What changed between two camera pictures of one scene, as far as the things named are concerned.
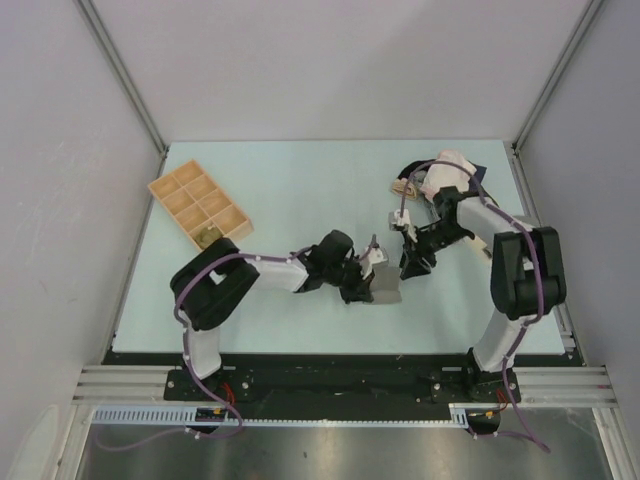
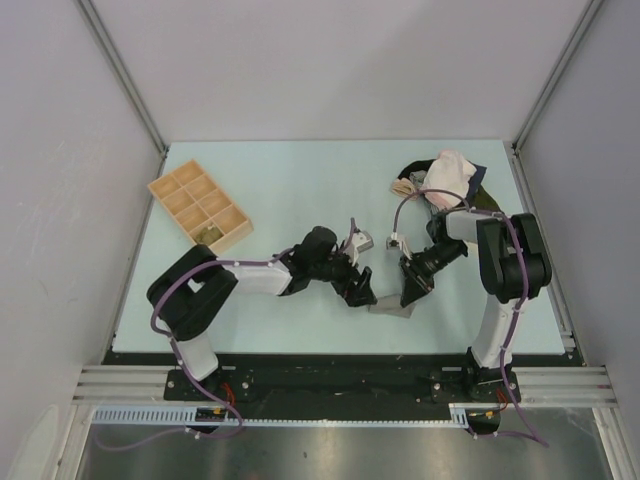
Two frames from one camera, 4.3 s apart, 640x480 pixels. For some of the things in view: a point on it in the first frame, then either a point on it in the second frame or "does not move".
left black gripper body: x=350 y=279 does not move
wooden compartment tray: x=199 y=206 does not move
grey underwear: x=385 y=284 to x=392 y=305
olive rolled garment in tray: x=206 y=236 does not move
